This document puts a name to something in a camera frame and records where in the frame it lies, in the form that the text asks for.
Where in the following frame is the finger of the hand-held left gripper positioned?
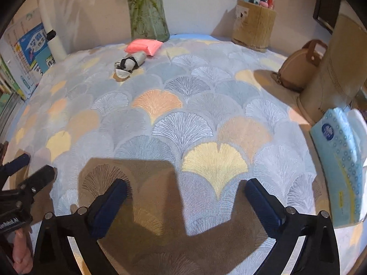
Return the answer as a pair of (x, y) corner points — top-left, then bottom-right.
(0, 153), (31, 178)
(20, 165), (56, 196)

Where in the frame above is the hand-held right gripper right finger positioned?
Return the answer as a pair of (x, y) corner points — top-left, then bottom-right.
(245, 178), (340, 275)

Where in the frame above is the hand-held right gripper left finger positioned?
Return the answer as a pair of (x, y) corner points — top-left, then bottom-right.
(32, 178), (128, 275)

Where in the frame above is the person's left hand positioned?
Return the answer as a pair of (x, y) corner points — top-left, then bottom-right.
(12, 228), (34, 275)

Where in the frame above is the row of books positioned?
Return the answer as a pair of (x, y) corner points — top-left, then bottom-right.
(0, 54), (26, 138)

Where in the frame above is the blue tissue pack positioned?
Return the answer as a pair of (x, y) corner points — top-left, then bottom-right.
(309, 107), (364, 228)

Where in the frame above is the white pipe with black band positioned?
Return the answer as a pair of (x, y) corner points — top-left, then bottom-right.
(37, 0), (67, 62)

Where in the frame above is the tan round handbag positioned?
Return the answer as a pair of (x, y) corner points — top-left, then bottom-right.
(277, 39), (329, 92)

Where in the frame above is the small grey black fabric item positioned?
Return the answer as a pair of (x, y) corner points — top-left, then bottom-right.
(113, 51), (147, 79)

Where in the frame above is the beige cylindrical container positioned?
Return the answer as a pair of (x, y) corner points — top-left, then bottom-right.
(297, 13), (367, 125)

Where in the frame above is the wooden pen holder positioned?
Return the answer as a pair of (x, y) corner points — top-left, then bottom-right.
(232, 0), (277, 52)

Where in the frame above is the glass vase with green stems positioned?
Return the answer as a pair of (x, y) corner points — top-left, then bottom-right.
(125, 0), (171, 42)

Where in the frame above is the dark framed board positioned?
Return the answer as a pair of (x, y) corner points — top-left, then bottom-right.
(312, 0), (345, 33)

